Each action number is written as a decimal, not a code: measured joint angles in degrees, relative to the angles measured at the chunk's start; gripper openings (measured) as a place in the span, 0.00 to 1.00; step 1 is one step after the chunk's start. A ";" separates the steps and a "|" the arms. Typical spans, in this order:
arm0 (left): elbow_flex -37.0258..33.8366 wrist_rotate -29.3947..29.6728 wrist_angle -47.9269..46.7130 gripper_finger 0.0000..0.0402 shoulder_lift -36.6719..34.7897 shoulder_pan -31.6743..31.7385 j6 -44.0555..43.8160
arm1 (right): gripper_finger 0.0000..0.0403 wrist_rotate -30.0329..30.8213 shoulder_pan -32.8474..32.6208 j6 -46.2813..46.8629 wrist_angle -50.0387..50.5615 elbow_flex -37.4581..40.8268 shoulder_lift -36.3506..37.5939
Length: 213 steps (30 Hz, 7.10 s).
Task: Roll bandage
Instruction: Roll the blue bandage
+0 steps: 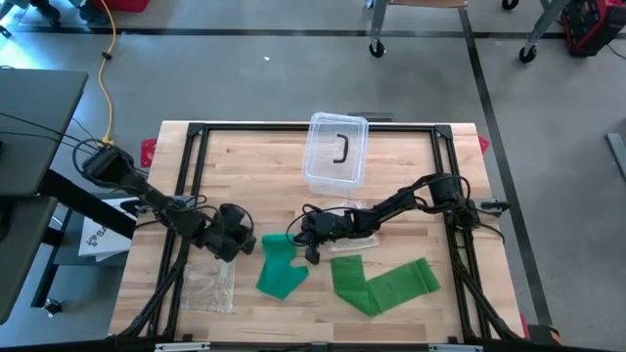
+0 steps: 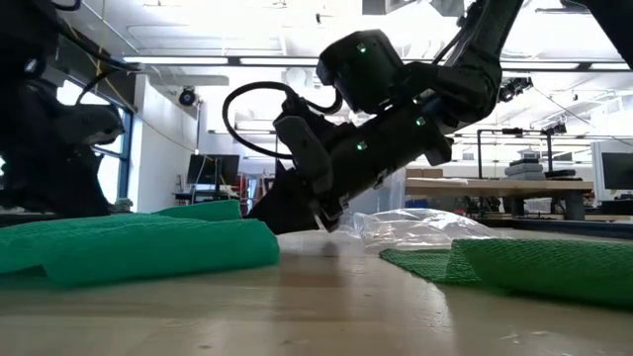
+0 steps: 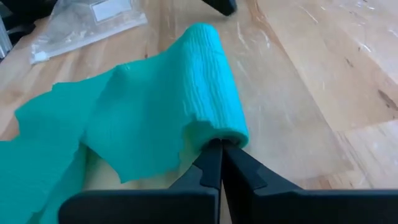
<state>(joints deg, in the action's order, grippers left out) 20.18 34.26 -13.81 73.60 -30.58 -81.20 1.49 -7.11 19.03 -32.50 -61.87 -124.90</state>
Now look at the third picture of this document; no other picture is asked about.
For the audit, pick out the green bandage with white core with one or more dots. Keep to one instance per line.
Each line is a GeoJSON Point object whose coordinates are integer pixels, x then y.
{"type": "Point", "coordinates": [140, 109]}

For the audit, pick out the silver aluminium extrusion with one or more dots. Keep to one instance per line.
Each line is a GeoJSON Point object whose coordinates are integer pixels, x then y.
{"type": "Point", "coordinates": [3, 40]}

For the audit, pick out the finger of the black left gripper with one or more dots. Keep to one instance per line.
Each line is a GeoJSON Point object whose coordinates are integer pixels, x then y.
{"type": "Point", "coordinates": [222, 6]}

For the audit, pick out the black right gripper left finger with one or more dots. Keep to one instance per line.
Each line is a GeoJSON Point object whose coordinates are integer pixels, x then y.
{"type": "Point", "coordinates": [155, 205]}

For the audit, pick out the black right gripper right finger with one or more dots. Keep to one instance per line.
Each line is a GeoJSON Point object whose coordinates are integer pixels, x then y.
{"type": "Point", "coordinates": [280, 205]}

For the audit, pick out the clear zip bag white label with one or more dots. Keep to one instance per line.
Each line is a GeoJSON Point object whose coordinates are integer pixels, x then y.
{"type": "Point", "coordinates": [84, 28]}

